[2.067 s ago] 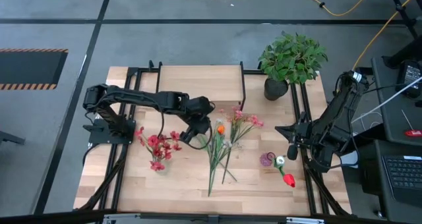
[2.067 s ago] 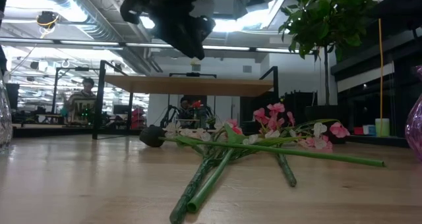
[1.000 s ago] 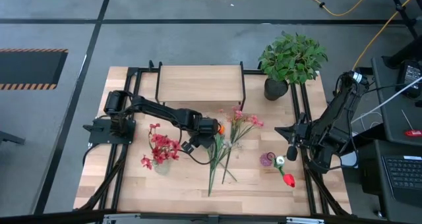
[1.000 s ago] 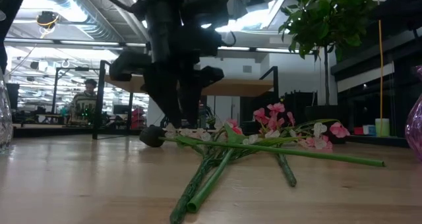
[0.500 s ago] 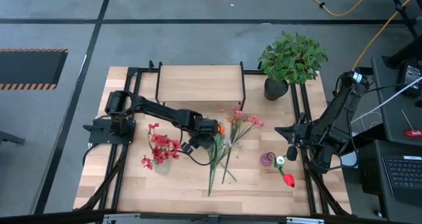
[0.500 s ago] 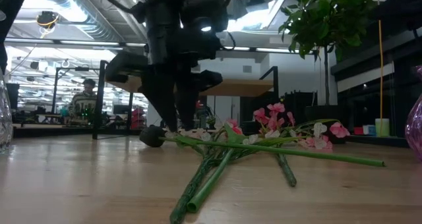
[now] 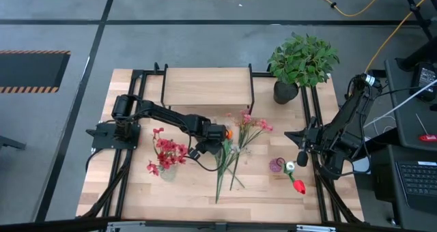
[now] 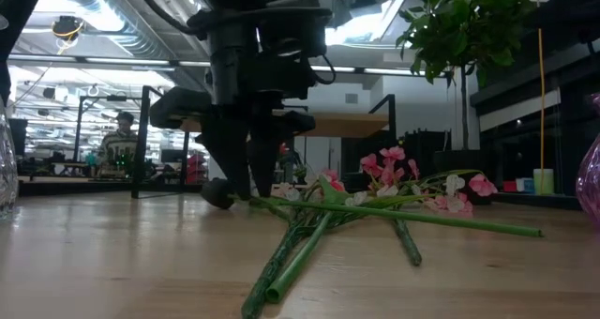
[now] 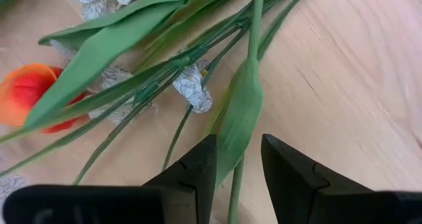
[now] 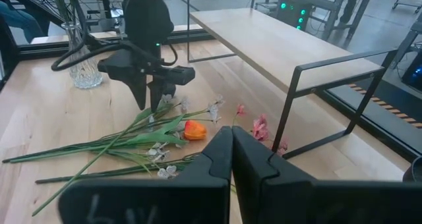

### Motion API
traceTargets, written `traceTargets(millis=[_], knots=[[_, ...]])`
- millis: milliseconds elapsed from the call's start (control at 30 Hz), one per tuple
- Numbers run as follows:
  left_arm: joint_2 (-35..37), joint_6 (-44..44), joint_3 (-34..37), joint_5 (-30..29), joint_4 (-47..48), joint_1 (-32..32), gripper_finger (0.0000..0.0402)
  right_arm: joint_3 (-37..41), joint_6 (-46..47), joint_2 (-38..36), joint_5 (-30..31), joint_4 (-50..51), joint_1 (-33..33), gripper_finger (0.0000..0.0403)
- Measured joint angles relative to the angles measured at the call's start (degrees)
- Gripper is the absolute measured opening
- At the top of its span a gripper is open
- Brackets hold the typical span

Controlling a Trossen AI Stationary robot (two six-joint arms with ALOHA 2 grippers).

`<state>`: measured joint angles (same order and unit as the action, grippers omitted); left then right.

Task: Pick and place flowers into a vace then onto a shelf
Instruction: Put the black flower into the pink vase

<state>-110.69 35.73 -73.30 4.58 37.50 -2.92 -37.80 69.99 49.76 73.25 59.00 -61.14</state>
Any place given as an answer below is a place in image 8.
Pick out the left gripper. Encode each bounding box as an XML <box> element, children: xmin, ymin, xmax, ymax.
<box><xmin>149</xmin><ymin>25</ymin><xmax>329</xmax><ymax>201</ymax></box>

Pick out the pink artificial flower spray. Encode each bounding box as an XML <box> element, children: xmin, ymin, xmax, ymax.
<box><xmin>322</xmin><ymin>144</ymin><xmax>498</xmax><ymax>267</ymax></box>

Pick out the purple glass vase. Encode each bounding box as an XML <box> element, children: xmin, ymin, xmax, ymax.
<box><xmin>575</xmin><ymin>93</ymin><xmax>600</xmax><ymax>230</ymax></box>

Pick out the person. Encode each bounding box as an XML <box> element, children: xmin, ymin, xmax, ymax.
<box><xmin>97</xmin><ymin>111</ymin><xmax>141</xmax><ymax>178</ymax></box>

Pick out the clear glass vase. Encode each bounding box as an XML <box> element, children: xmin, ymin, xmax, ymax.
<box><xmin>0</xmin><ymin>98</ymin><xmax>19</xmax><ymax>220</ymax></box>

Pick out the green potted plant black pot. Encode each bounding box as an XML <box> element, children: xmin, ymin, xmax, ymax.
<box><xmin>395</xmin><ymin>0</ymin><xmax>536</xmax><ymax>206</ymax></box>

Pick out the light green cylinder container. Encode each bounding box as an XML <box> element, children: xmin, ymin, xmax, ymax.
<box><xmin>532</xmin><ymin>167</ymin><xmax>556</xmax><ymax>196</ymax></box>

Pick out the wooden shelf black frame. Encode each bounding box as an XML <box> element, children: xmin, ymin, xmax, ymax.
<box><xmin>132</xmin><ymin>84</ymin><xmax>398</xmax><ymax>201</ymax></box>

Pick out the yellow cable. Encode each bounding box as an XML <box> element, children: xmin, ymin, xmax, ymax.
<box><xmin>534</xmin><ymin>27</ymin><xmax>548</xmax><ymax>171</ymax></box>

